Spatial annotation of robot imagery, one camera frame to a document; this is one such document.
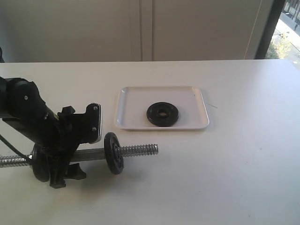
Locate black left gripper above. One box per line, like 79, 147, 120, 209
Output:
44, 105, 94, 189

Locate chrome dumbbell bar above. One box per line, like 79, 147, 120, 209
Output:
0, 144, 158, 168

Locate black weight plate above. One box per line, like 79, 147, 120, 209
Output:
31, 144, 55, 182
146, 102, 179, 127
104, 132, 124, 175

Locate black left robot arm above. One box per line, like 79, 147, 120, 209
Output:
0, 78, 101, 188

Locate white plastic tray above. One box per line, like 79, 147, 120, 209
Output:
114, 86, 210, 131

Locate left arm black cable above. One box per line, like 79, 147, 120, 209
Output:
0, 133, 32, 162

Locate dark window frame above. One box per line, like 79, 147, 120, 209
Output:
254, 0, 286, 60

